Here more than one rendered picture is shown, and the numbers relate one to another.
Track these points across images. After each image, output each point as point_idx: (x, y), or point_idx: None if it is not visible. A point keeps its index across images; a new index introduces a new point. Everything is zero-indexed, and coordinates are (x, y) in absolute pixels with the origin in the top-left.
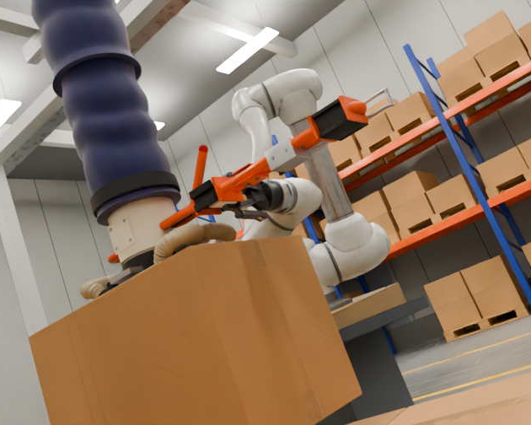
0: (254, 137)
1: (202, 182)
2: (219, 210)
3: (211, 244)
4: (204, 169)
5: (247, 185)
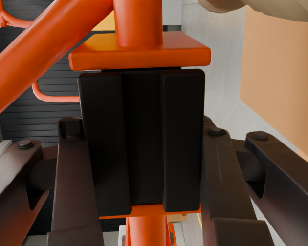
0: None
1: (44, 67)
2: (189, 65)
3: (257, 114)
4: (9, 103)
5: (171, 233)
